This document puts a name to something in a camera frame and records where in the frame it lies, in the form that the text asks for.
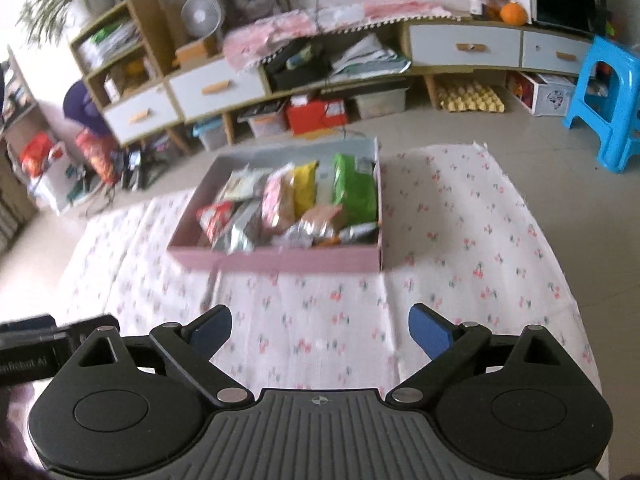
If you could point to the white desk fan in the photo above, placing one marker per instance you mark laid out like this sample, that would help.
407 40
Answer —
201 16

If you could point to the pink tasselled cloth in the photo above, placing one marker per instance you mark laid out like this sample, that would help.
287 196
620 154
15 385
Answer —
300 25

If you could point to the large clear storage bin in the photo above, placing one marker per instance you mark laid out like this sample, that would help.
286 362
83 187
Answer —
377 104

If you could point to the black handheld device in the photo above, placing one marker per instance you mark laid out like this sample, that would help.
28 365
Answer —
134 167

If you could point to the large silver snack packet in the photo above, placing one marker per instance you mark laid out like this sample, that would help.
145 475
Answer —
237 230

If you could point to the blue plastic stool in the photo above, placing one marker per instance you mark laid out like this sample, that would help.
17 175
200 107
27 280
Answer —
615 75

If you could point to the red printed bag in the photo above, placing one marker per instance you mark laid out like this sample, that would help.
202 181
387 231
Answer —
100 157

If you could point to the white and green snack packet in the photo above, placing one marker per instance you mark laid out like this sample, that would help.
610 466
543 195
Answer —
245 182

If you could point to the pink snack packet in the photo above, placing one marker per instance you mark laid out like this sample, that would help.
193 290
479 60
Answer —
277 197

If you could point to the stack of documents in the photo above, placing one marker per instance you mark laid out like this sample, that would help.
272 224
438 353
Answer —
110 42

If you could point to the pink cardboard box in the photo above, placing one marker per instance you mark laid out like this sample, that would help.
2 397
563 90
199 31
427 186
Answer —
280 260

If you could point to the pile of papers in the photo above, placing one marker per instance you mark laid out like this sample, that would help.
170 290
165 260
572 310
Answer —
370 57

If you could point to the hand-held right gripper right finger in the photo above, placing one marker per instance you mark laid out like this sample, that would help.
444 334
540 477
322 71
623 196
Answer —
430 332

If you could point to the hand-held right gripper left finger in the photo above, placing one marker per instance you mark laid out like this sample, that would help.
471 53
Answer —
212 332

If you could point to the brown snack packet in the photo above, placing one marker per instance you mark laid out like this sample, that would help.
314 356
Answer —
322 217

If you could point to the yellow egg tray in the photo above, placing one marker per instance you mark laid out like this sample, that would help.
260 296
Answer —
470 99

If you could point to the wooden tv cabinet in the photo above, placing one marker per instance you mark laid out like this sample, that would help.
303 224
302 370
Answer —
150 30

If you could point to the white microwave oven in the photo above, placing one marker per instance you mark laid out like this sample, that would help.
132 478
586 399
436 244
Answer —
567 0

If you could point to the yellow snack packet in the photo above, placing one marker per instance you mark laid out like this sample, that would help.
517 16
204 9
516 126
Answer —
306 190

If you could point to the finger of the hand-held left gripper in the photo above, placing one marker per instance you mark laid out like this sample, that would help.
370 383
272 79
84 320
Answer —
85 322

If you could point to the orange fruit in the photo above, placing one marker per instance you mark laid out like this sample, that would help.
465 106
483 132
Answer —
514 14

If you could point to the silver and orange snack packet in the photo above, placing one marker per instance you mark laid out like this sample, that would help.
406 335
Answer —
357 234

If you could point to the white cabinet drawer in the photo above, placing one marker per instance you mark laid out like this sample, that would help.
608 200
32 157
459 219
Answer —
145 110
545 60
450 55
220 95

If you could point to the black lidded storage bin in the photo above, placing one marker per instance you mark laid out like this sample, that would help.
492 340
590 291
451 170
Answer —
265 122

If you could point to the white shopping bag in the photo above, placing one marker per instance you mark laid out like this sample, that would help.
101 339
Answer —
55 180

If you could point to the wooden side shelf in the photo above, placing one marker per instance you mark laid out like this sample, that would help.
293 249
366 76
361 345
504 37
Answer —
15 125

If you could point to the blue green bottle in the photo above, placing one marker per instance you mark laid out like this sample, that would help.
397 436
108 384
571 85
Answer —
299 57

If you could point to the red cardboard box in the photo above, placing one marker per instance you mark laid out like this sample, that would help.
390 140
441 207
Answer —
312 117

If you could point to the blue lidded storage bin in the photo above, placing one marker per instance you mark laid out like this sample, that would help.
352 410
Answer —
210 137

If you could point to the brown cardboard box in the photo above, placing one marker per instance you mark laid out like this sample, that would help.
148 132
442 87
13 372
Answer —
191 54

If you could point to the cherry print cloth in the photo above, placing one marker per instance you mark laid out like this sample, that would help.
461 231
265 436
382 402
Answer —
450 240

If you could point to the small silver snack packet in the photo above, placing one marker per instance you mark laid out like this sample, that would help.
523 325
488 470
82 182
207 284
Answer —
307 235

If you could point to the black bag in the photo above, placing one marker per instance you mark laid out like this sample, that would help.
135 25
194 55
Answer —
295 77

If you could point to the red snack packet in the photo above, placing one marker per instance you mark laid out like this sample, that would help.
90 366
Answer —
215 220

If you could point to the purple fabric object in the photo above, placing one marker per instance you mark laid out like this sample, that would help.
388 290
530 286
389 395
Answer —
85 107

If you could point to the white printed crate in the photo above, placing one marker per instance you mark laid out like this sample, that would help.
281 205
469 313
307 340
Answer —
550 97

